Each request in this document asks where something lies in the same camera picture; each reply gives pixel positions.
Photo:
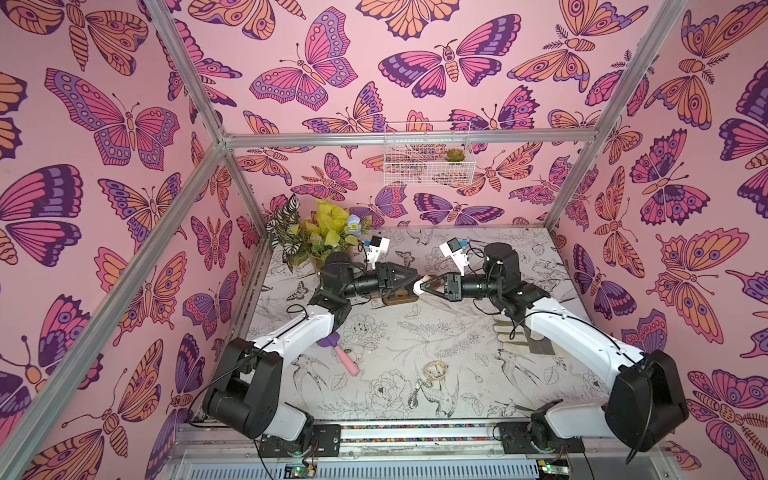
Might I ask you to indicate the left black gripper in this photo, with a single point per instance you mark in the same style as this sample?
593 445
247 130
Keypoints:
384 275

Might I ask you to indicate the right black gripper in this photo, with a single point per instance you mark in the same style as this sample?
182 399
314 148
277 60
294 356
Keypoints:
450 286

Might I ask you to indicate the beige watch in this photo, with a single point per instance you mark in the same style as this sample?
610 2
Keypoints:
435 372
420 286

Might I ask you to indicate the silver metal keychain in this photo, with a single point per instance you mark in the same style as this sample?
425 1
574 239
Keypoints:
413 399

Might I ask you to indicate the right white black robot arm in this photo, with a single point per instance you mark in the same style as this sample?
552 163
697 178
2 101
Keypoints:
646 399

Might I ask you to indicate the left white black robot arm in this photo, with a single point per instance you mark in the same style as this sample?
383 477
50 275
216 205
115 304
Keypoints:
245 391

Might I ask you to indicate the wooden watch stand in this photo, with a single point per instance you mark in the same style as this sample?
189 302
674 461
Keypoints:
400 297

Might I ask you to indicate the amber vase with plants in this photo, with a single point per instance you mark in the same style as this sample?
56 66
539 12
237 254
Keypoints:
329 229

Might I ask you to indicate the purple pink toy shovel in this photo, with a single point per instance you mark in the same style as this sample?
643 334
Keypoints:
332 341

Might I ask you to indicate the small succulent plant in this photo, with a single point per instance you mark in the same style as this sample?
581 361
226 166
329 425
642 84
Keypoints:
455 155

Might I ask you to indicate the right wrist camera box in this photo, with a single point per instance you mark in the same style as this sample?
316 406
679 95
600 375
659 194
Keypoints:
456 250

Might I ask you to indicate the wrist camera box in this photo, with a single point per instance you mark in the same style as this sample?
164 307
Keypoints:
374 249
456 250

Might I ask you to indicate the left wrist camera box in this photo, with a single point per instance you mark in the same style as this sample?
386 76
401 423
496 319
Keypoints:
374 249

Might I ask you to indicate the white wire wall basket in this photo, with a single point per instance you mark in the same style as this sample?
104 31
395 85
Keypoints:
416 158

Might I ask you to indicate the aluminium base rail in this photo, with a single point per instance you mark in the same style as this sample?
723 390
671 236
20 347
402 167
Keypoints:
420 449

